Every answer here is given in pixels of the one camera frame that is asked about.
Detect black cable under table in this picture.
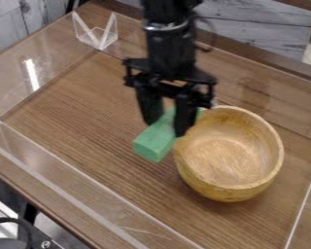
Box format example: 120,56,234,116
0,217,36,249

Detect clear acrylic corner bracket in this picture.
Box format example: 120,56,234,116
70,12,117,51

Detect black metal table leg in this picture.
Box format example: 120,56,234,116
17,201,40,241

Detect brown wooden bowl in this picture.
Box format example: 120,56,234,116
173,105,284,202

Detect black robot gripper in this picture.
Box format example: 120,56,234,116
123,25,216,137

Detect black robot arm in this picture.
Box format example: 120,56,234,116
123,0,216,136

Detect clear acrylic tray wall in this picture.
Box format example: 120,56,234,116
0,120,202,249

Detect green rectangular block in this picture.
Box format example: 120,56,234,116
132,107,176,162

